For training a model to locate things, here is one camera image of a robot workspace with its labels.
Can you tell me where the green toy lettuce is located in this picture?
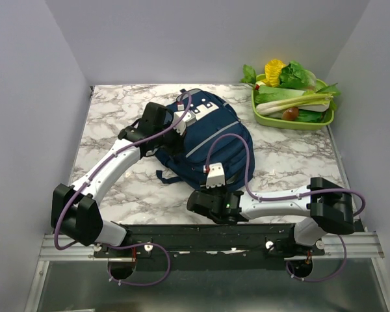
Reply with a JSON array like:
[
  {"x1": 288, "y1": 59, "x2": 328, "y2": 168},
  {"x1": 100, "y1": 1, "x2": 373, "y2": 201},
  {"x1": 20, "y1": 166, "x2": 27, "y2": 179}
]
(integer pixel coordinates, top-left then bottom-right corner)
[{"x1": 279, "y1": 60, "x2": 317, "y2": 90}]

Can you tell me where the brown toy mushroom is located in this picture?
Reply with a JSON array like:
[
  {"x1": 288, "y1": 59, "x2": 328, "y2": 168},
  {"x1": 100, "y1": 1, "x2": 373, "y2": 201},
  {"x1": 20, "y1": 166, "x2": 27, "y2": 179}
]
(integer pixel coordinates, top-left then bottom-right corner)
[{"x1": 281, "y1": 107, "x2": 299, "y2": 121}]

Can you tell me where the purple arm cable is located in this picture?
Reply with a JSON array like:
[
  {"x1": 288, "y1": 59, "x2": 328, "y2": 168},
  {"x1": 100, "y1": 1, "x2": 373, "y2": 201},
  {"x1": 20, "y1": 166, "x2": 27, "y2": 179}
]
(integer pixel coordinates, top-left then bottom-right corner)
[
  {"x1": 53, "y1": 92, "x2": 192, "y2": 287},
  {"x1": 203, "y1": 133, "x2": 367, "y2": 283}
]

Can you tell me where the toy celery stalk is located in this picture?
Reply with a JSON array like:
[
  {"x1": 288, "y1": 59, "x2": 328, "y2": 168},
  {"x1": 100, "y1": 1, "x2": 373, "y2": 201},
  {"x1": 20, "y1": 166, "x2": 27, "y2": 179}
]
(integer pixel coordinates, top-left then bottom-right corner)
[{"x1": 255, "y1": 94, "x2": 333, "y2": 116}]

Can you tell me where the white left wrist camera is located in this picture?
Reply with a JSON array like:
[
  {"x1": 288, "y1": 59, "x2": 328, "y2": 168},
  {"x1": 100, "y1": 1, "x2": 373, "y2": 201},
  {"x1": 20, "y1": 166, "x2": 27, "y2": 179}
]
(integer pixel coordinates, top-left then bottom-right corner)
[{"x1": 172, "y1": 104, "x2": 196, "y2": 136}]

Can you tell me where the green vegetable tray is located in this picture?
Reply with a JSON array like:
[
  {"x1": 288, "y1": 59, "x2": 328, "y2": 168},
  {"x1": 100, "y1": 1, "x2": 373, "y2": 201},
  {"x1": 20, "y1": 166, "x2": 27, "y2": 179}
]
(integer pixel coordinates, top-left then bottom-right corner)
[{"x1": 252, "y1": 70, "x2": 341, "y2": 130}]

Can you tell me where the yellow toy flower vegetable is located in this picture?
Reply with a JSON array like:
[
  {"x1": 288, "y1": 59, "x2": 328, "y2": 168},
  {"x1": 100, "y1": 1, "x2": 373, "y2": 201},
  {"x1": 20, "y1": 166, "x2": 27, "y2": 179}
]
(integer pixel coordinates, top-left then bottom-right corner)
[{"x1": 264, "y1": 59, "x2": 286, "y2": 87}]

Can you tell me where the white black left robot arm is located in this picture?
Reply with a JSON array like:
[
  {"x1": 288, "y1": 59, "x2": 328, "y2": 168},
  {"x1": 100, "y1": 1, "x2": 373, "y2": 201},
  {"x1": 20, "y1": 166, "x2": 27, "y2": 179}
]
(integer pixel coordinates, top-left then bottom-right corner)
[{"x1": 51, "y1": 100, "x2": 192, "y2": 257}]

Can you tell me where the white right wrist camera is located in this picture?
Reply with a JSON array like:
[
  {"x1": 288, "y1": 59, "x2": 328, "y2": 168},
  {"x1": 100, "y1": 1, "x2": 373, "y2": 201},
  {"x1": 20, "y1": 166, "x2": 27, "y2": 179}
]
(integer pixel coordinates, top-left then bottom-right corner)
[{"x1": 204, "y1": 162, "x2": 226, "y2": 189}]

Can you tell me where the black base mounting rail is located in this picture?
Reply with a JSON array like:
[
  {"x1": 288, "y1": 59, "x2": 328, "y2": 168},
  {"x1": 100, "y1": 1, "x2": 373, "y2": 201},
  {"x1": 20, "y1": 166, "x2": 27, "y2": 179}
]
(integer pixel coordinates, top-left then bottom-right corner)
[{"x1": 94, "y1": 222, "x2": 365, "y2": 272}]

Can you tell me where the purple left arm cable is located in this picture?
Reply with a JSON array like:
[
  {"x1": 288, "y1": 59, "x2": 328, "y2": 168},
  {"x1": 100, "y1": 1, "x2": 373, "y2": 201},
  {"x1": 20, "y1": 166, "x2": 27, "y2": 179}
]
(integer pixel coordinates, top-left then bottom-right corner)
[{"x1": 53, "y1": 92, "x2": 192, "y2": 287}]

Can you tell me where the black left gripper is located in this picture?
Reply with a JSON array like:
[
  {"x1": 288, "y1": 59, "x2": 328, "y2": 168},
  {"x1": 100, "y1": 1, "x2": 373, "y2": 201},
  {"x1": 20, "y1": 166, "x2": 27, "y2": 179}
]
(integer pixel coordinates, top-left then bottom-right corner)
[{"x1": 154, "y1": 120, "x2": 188, "y2": 158}]

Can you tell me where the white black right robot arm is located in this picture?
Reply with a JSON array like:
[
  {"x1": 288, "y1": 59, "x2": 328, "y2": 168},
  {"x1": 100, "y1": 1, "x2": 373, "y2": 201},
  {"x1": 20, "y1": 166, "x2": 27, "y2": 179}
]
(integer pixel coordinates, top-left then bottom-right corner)
[{"x1": 187, "y1": 177, "x2": 355, "y2": 255}]

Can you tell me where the navy blue student backpack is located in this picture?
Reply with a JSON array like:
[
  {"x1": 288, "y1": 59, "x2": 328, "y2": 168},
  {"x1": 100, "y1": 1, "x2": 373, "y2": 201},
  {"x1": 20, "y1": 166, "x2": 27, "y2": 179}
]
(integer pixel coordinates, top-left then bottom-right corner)
[{"x1": 155, "y1": 88, "x2": 255, "y2": 191}]

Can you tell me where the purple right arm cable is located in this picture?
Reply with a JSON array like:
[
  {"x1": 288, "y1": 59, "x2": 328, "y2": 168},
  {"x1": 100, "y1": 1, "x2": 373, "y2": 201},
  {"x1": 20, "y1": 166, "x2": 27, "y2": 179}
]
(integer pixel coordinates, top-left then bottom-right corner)
[{"x1": 203, "y1": 133, "x2": 367, "y2": 283}]

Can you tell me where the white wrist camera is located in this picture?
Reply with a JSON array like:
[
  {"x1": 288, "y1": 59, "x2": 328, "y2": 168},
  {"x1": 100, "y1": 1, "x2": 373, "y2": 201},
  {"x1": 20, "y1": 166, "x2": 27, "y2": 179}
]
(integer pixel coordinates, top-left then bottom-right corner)
[
  {"x1": 204, "y1": 162, "x2": 226, "y2": 189},
  {"x1": 172, "y1": 104, "x2": 196, "y2": 136}
]

